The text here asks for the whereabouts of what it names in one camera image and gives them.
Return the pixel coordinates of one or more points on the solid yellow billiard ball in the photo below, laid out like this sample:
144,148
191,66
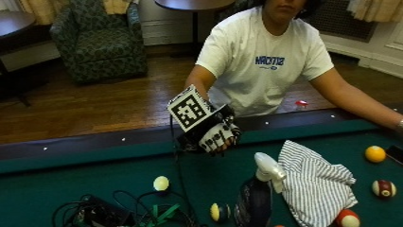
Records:
374,153

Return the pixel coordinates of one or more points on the wall radiator grille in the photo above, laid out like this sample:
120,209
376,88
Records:
339,22

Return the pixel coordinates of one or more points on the maroon striped billiard ball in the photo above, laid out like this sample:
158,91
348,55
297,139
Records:
384,188

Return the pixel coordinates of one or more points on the red capped small bottle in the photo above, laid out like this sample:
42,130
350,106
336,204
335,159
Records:
301,104

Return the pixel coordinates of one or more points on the white printed t-shirt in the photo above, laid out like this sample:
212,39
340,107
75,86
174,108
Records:
260,66

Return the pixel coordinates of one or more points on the striped white cloth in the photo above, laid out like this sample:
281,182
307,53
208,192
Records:
313,186

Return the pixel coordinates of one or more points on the yellow striped billiard ball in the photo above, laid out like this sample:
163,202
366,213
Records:
220,212

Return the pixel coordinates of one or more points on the dark spray bottle white trigger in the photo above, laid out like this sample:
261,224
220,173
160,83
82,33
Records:
259,198

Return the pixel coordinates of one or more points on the dark pool table rail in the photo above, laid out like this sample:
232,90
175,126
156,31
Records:
126,140

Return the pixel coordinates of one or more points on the the person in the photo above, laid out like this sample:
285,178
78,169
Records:
265,63

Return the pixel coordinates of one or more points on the green patterned armchair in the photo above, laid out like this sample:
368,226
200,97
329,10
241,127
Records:
100,44

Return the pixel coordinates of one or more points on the red striped billiard ball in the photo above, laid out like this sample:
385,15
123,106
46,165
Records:
348,218

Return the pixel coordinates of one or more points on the dark wooden side table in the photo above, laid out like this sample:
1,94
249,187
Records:
17,31

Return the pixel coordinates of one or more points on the round dark pedestal table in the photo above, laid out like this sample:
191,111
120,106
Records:
195,4

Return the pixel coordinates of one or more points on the black electronic box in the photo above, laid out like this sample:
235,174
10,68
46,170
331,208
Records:
103,213

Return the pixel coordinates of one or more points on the white marker cube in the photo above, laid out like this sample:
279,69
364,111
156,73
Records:
190,110

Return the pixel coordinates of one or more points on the cream curtain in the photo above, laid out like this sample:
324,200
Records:
376,9
38,9

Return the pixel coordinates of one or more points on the pale yellow billiard ball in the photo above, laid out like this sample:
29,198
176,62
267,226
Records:
162,183

